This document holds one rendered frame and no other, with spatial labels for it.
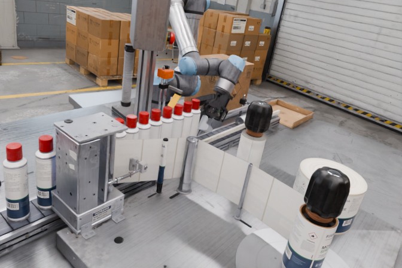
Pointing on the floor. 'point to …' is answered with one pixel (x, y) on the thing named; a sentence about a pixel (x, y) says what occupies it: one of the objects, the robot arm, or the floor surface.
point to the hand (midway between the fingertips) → (196, 132)
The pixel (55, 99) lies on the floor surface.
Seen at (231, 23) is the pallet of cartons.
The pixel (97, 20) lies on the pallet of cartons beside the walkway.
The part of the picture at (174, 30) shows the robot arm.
